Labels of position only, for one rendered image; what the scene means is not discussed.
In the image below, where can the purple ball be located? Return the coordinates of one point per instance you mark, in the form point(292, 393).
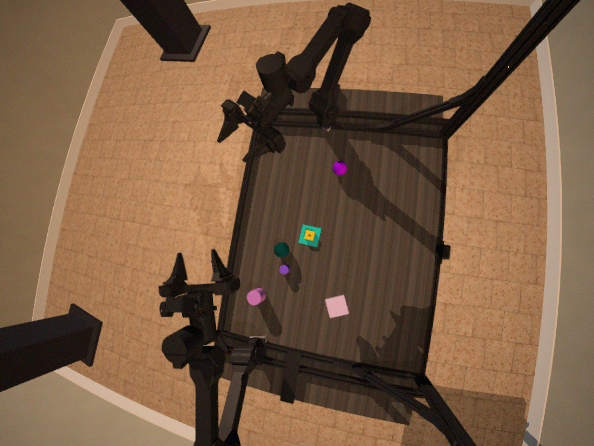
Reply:
point(339, 168)

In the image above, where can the teal square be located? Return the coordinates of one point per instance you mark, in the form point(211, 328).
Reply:
point(310, 242)

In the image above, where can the dark green ball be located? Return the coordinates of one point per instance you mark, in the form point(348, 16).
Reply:
point(281, 249)

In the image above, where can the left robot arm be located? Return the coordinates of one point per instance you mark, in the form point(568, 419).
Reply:
point(186, 344)

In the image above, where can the pink flat rectangle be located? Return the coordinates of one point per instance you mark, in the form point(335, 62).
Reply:
point(337, 306)

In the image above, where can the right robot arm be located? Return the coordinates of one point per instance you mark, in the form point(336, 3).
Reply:
point(272, 73)

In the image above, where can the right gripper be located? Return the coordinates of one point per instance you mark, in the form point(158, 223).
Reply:
point(232, 118)

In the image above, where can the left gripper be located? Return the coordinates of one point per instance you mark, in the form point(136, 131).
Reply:
point(220, 274)

